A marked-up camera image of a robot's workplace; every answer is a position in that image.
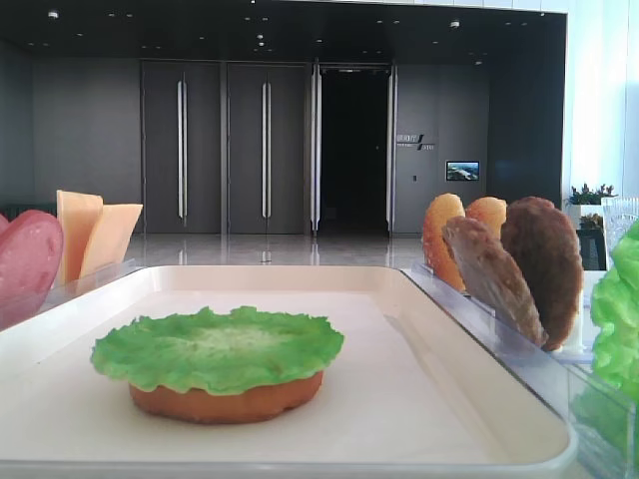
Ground red tomato slice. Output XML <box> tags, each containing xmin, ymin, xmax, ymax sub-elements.
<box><xmin>1</xmin><ymin>210</ymin><xmax>64</xmax><ymax>329</ymax></box>
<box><xmin>0</xmin><ymin>215</ymin><xmax>9</xmax><ymax>234</ymax></box>

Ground left golden bread slice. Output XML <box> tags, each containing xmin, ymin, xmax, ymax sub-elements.
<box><xmin>422</xmin><ymin>193</ymin><xmax>465</xmax><ymax>291</ymax></box>

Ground golden bread slice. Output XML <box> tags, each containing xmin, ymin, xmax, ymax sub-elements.
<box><xmin>422</xmin><ymin>193</ymin><xmax>465</xmax><ymax>291</ymax></box>
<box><xmin>465</xmin><ymin>197</ymin><xmax>507</xmax><ymax>239</ymax></box>

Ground green lettuce leaf on tray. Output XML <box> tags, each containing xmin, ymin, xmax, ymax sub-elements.
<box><xmin>91</xmin><ymin>305</ymin><xmax>344</xmax><ymax>395</ymax></box>

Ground front brown meat patty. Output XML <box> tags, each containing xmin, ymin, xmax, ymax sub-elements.
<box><xmin>442</xmin><ymin>217</ymin><xmax>548</xmax><ymax>346</ymax></box>

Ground brown meat patty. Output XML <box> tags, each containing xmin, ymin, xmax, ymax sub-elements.
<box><xmin>442</xmin><ymin>217</ymin><xmax>548</xmax><ymax>346</ymax></box>
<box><xmin>500</xmin><ymin>197</ymin><xmax>583</xmax><ymax>351</ymax></box>

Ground right golden bread slice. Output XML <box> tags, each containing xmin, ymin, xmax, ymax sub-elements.
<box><xmin>465</xmin><ymin>197</ymin><xmax>507</xmax><ymax>239</ymax></box>

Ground right orange cheese slice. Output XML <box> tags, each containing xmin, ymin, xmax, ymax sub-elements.
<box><xmin>79</xmin><ymin>204</ymin><xmax>143</xmax><ymax>278</ymax></box>

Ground orange cheese slice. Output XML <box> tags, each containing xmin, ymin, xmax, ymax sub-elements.
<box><xmin>56</xmin><ymin>190</ymin><xmax>103</xmax><ymax>285</ymax></box>
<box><xmin>79</xmin><ymin>204</ymin><xmax>143</xmax><ymax>278</ymax></box>

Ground round bread slice on tray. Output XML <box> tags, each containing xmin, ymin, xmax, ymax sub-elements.
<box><xmin>129</xmin><ymin>371</ymin><xmax>323</xmax><ymax>424</ymax></box>

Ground rear brown meat patty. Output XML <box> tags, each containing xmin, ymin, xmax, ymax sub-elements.
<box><xmin>500</xmin><ymin>197</ymin><xmax>583</xmax><ymax>351</ymax></box>

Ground left orange cheese slice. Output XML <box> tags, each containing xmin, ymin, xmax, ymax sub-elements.
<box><xmin>56</xmin><ymin>190</ymin><xmax>103</xmax><ymax>285</ymax></box>

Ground green lettuce stack in holder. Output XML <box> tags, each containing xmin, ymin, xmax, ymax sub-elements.
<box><xmin>591</xmin><ymin>225</ymin><xmax>638</xmax><ymax>400</ymax></box>

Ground middle dark double door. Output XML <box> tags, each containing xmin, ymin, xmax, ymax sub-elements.
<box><xmin>228</xmin><ymin>64</ymin><xmax>306</xmax><ymax>235</ymax></box>

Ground dark double door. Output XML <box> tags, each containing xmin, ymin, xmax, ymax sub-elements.
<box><xmin>142</xmin><ymin>62</ymin><xmax>221</xmax><ymax>234</ymax></box>
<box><xmin>228</xmin><ymin>64</ymin><xmax>306</xmax><ymax>235</ymax></box>

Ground left dark double door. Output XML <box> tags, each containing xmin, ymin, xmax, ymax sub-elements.
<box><xmin>142</xmin><ymin>62</ymin><xmax>221</xmax><ymax>234</ymax></box>

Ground white plastic tray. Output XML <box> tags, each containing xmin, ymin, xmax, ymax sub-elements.
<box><xmin>1</xmin><ymin>265</ymin><xmax>578</xmax><ymax>478</ymax></box>

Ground clear acrylic left rack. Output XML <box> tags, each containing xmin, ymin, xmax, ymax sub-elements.
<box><xmin>0</xmin><ymin>256</ymin><xmax>139</xmax><ymax>330</ymax></box>

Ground clear acrylic rack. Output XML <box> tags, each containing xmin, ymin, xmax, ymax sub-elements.
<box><xmin>0</xmin><ymin>256</ymin><xmax>139</xmax><ymax>330</ymax></box>
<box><xmin>405</xmin><ymin>261</ymin><xmax>638</xmax><ymax>478</ymax></box>

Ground potted plants on stand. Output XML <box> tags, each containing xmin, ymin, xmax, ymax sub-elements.
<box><xmin>566</xmin><ymin>184</ymin><xmax>615</xmax><ymax>230</ymax></box>

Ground clear glass cup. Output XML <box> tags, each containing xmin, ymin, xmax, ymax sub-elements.
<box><xmin>601</xmin><ymin>197</ymin><xmax>638</xmax><ymax>269</ymax></box>

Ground clear acrylic right rack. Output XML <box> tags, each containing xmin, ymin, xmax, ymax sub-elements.
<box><xmin>405</xmin><ymin>261</ymin><xmax>638</xmax><ymax>478</ymax></box>

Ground wall sign lettering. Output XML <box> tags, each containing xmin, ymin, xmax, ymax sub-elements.
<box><xmin>396</xmin><ymin>134</ymin><xmax>435</xmax><ymax>151</ymax></box>

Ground wall mounted screen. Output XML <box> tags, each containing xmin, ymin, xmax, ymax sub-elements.
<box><xmin>445</xmin><ymin>161</ymin><xmax>480</xmax><ymax>182</ymax></box>

